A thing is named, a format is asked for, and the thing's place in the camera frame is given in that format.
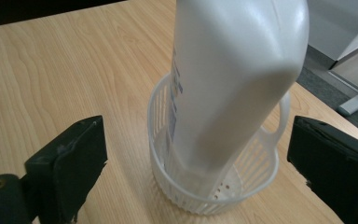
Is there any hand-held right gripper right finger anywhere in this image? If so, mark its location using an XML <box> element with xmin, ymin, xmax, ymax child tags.
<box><xmin>286</xmin><ymin>115</ymin><xmax>358</xmax><ymax>224</ymax></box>

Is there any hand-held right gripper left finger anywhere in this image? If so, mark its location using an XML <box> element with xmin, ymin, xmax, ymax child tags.
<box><xmin>23</xmin><ymin>115</ymin><xmax>109</xmax><ymax>224</ymax></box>

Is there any white plastic basket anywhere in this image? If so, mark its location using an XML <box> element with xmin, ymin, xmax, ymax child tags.
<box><xmin>146</xmin><ymin>72</ymin><xmax>292</xmax><ymax>217</ymax></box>

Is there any white bottle with blue cap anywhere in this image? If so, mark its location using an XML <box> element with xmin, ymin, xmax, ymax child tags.
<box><xmin>167</xmin><ymin>0</ymin><xmax>310</xmax><ymax>200</ymax></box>

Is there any white desk frame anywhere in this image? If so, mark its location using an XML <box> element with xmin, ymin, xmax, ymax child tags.
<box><xmin>337</xmin><ymin>83</ymin><xmax>358</xmax><ymax>117</ymax></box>

